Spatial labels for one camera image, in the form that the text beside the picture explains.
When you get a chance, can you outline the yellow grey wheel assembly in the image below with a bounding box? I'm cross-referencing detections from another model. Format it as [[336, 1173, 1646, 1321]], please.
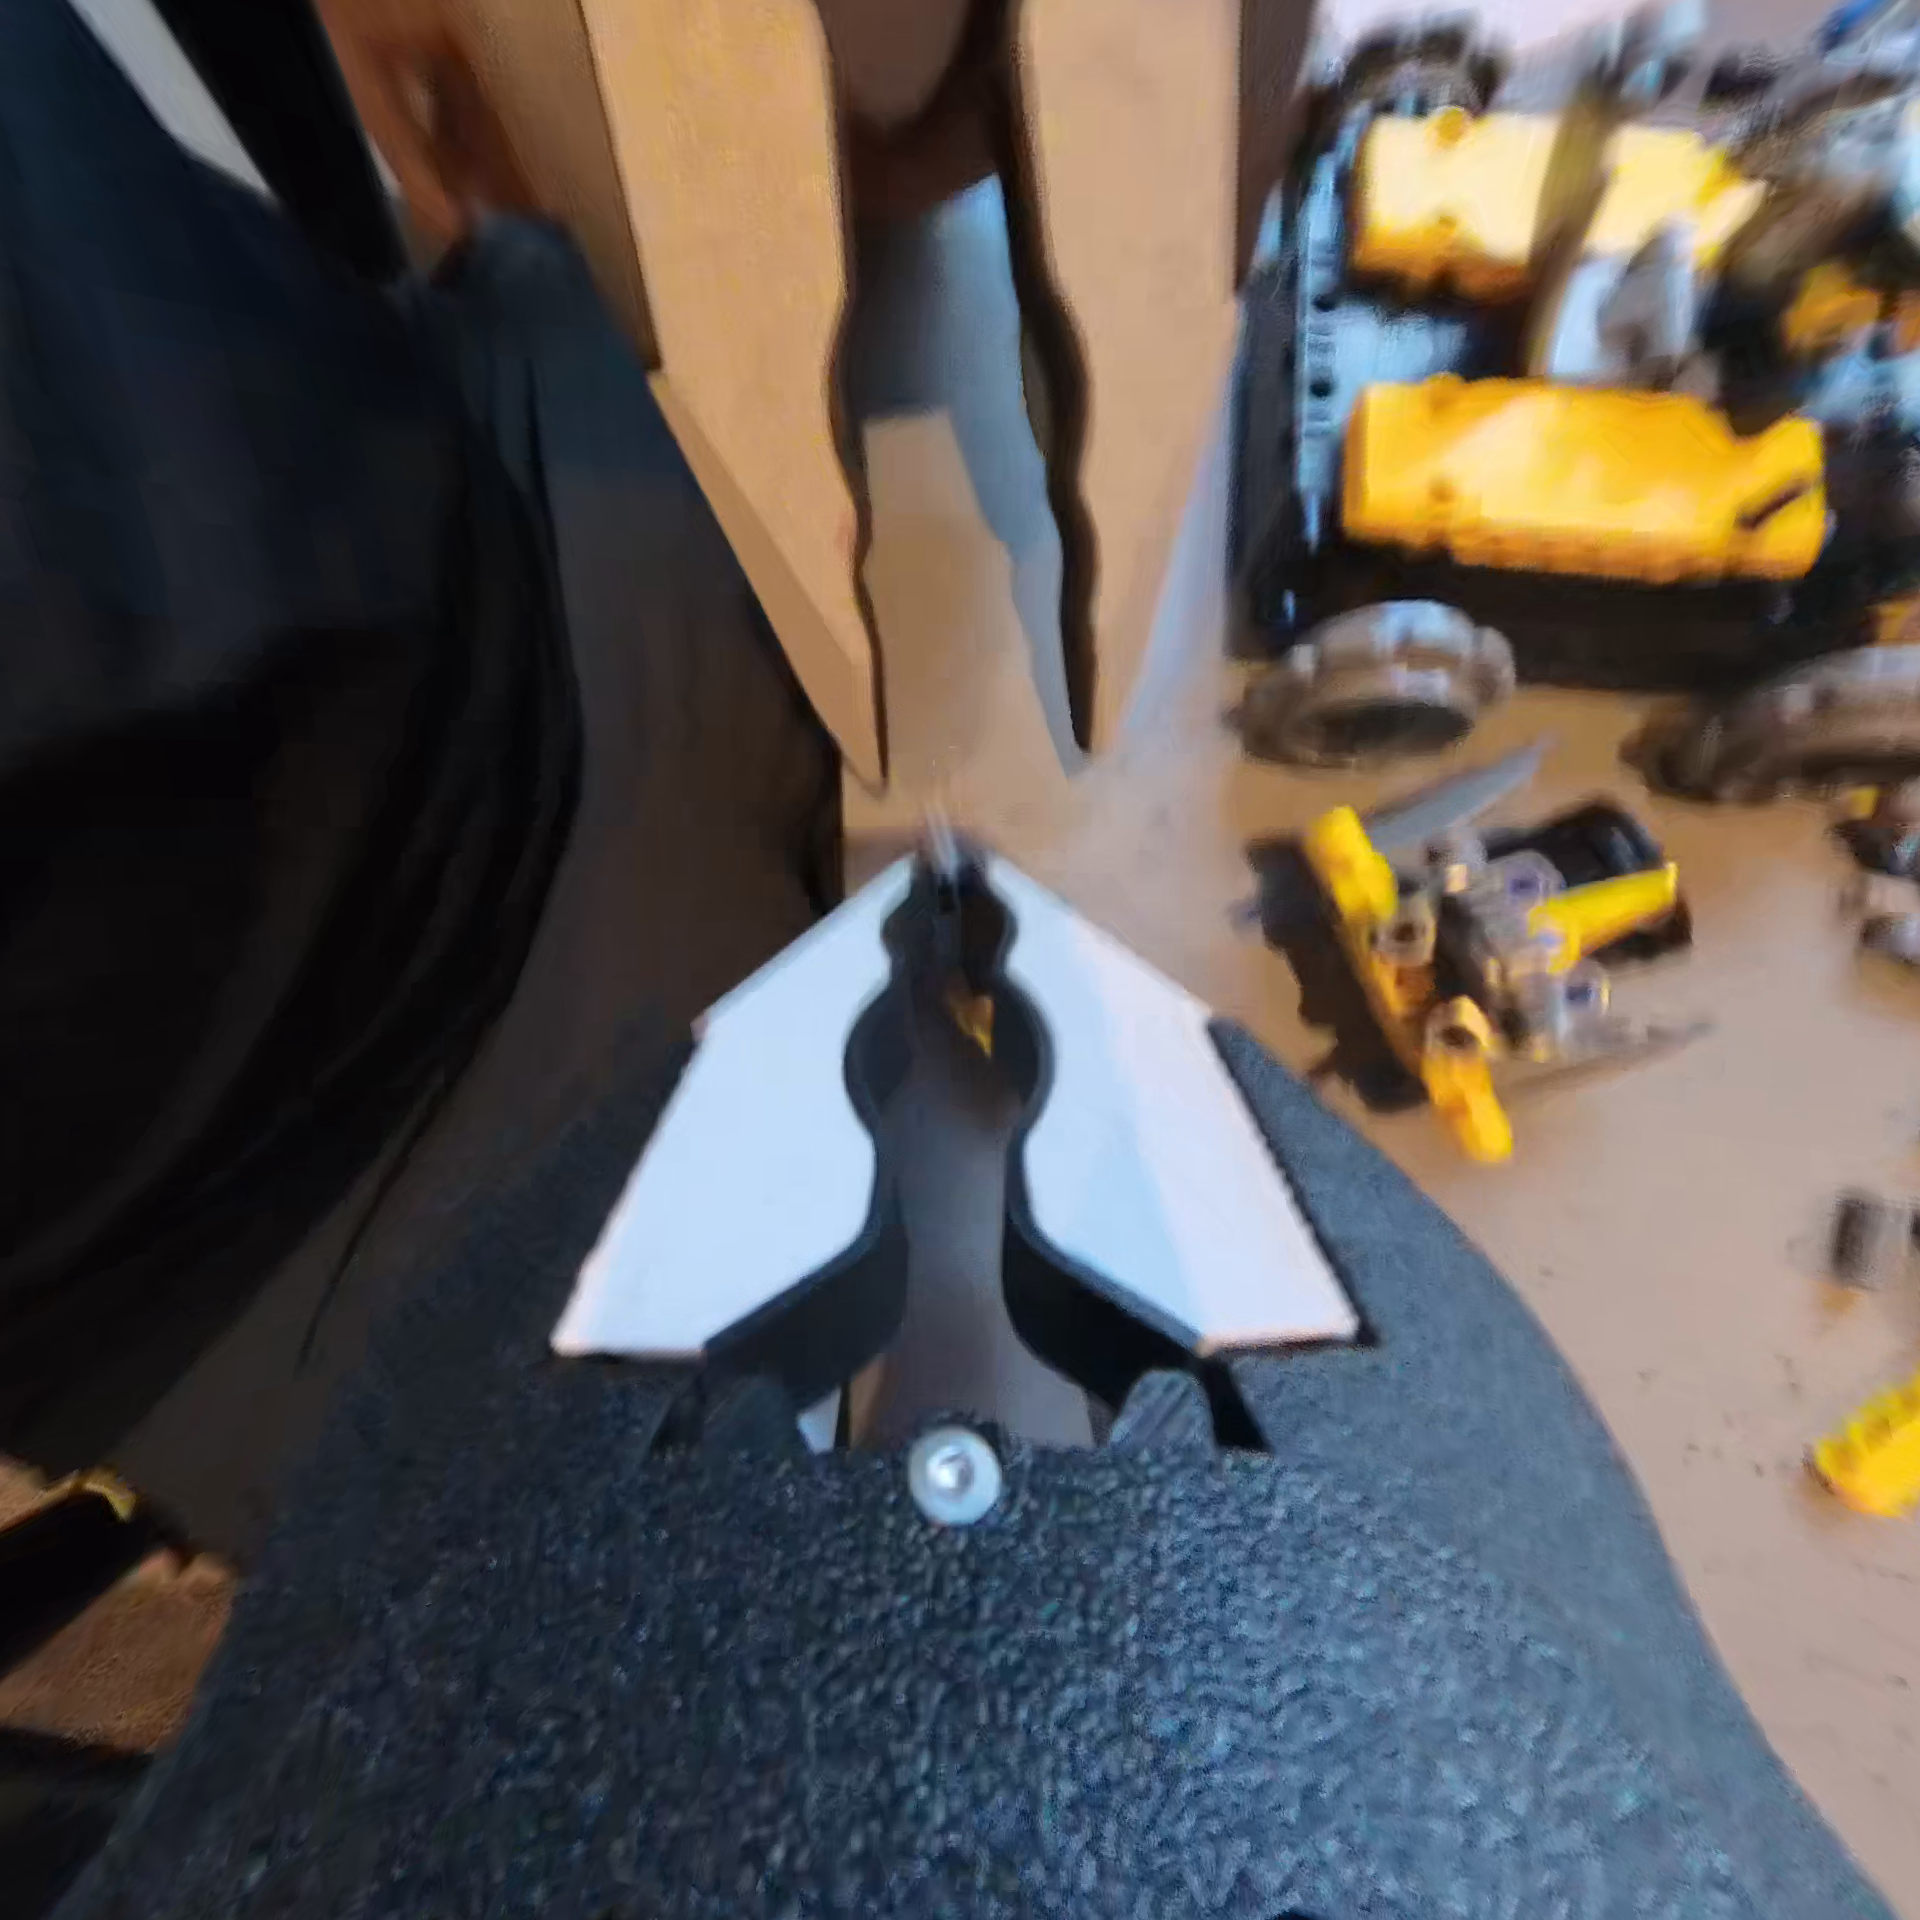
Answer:
[[1249, 738, 1715, 1170]]

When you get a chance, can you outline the grey desk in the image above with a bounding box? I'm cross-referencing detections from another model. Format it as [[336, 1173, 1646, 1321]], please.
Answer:
[[834, 181, 1920, 1876]]

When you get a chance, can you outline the small yellow toy beam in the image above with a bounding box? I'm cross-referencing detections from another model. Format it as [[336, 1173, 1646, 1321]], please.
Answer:
[[1807, 1368, 1920, 1521]]

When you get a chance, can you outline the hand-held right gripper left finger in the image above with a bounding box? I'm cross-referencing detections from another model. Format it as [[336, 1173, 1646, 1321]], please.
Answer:
[[558, 866, 956, 1406]]

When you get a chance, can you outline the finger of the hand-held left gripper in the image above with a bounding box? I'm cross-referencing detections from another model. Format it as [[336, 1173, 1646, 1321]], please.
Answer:
[[581, 0, 895, 795], [1001, 0, 1246, 760]]

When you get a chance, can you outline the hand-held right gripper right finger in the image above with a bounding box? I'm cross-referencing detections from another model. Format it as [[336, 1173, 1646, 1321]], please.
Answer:
[[960, 866, 1364, 1393]]

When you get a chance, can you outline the person's black top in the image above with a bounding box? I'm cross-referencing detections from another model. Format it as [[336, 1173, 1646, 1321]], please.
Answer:
[[0, 0, 591, 1476]]

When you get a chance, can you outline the yellow black toy vehicle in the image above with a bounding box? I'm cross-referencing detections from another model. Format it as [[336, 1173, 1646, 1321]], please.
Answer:
[[1234, 16, 1920, 801]]

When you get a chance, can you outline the small black pin piece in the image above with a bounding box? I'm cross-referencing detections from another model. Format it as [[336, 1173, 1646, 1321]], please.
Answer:
[[915, 803, 1004, 991]]

